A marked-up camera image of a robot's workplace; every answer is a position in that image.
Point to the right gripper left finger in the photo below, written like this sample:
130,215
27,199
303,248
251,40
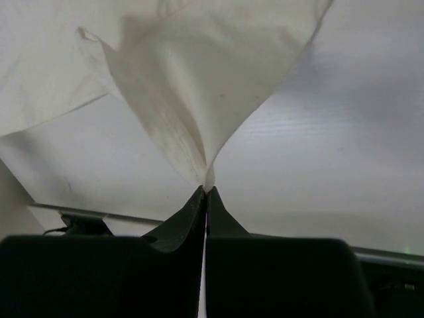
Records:
155,275

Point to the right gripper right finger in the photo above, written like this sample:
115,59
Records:
254,276

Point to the cream white t-shirt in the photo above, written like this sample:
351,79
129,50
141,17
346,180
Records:
191,71

